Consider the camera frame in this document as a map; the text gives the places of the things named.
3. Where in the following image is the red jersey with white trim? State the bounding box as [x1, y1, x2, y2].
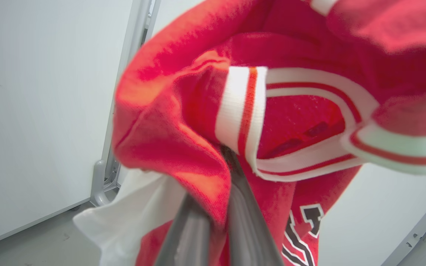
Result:
[112, 0, 426, 266]

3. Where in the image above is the white cloth garment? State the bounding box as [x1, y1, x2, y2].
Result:
[73, 168, 187, 266]

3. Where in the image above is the grey partition foot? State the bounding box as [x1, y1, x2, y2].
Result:
[89, 159, 122, 207]

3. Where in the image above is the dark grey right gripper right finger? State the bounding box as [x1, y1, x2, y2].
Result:
[222, 146, 285, 266]

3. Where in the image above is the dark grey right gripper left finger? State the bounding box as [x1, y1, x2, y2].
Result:
[154, 193, 213, 266]

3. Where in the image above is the white partition screen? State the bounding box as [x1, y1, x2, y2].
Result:
[0, 0, 162, 252]
[318, 133, 426, 266]

